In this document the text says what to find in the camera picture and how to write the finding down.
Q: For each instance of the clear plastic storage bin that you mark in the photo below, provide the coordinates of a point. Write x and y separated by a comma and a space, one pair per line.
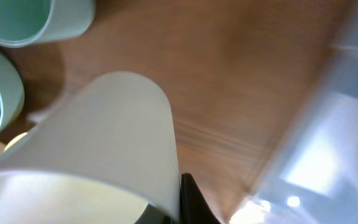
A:
314, 177

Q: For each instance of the mint green cup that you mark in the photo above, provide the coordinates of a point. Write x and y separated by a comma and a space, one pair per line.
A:
27, 22

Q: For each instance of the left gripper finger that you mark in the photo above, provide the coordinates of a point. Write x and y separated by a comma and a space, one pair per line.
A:
193, 206

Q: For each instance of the cream cup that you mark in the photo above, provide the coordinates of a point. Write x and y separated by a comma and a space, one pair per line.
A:
104, 157

